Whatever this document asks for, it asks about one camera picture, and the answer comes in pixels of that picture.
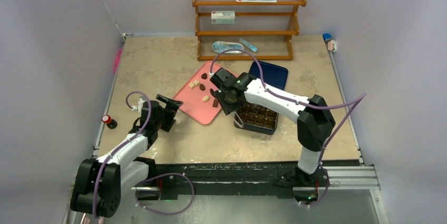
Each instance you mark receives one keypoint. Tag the white green small box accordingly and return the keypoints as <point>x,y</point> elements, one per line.
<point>223,17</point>

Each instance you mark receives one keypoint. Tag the wooden shelf rack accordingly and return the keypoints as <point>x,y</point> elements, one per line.
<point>252,19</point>

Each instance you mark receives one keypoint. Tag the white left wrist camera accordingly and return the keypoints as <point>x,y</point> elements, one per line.
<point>139,105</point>

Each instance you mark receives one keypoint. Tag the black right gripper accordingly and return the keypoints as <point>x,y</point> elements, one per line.
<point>223,101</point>

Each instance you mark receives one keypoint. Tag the dark blue tin lid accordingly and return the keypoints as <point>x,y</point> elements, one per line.
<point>274,75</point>

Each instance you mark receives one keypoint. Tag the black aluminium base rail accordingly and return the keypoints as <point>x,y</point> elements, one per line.
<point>282,179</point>

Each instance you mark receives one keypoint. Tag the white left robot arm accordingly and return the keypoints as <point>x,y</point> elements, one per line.
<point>118,156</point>

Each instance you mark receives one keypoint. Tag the light blue small tube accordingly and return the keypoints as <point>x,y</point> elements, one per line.
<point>248,45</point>

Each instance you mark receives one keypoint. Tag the red black button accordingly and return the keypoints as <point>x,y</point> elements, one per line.
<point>109,122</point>

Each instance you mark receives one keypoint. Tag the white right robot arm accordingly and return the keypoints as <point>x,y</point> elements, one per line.
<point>314,121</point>

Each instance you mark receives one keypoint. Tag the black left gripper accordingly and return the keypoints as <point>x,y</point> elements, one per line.
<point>169,111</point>

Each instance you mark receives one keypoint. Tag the blue white corner device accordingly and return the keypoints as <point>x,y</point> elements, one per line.
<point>330,42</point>

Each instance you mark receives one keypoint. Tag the dark rectangular chocolate piece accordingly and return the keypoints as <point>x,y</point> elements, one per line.
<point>215,103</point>

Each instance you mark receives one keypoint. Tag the light blue oval package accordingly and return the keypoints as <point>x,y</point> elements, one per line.
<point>227,47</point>

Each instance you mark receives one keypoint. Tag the blue chocolate tin box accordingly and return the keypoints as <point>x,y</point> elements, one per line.
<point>258,119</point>

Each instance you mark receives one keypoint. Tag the pink plastic tray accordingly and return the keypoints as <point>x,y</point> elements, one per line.
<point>193,106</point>

